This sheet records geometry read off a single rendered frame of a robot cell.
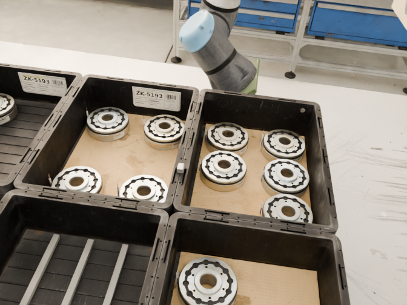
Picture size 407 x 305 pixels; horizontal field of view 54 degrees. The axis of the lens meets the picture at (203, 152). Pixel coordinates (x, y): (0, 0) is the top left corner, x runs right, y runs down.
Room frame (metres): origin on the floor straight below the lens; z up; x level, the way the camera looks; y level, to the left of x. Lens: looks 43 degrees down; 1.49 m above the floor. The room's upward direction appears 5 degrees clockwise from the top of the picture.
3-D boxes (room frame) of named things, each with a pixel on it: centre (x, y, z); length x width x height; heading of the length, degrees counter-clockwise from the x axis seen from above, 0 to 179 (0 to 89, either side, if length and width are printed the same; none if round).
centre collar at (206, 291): (0.35, -0.03, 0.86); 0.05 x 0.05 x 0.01
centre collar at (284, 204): (0.52, -0.18, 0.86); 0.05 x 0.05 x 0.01
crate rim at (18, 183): (0.66, 0.18, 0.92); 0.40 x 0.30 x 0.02; 176
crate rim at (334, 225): (0.64, -0.11, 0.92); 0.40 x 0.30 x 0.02; 176
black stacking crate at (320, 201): (0.64, -0.11, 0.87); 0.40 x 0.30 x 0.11; 176
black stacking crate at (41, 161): (0.66, 0.18, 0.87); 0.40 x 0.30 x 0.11; 176
